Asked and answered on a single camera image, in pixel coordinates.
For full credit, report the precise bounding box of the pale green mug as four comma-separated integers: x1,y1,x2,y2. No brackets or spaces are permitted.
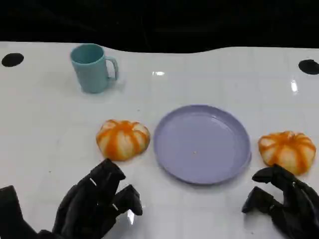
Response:
70,43,119,94

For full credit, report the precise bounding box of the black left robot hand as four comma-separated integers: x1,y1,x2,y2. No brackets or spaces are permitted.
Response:
51,158,144,239

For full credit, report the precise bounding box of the orange and white bread roll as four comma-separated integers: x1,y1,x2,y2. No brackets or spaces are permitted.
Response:
258,130,317,175
96,119,151,161

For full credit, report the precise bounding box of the lilac plate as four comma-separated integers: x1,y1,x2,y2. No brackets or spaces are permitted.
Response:
153,104,252,185

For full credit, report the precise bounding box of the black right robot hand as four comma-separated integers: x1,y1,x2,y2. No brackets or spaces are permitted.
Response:
241,163,319,239

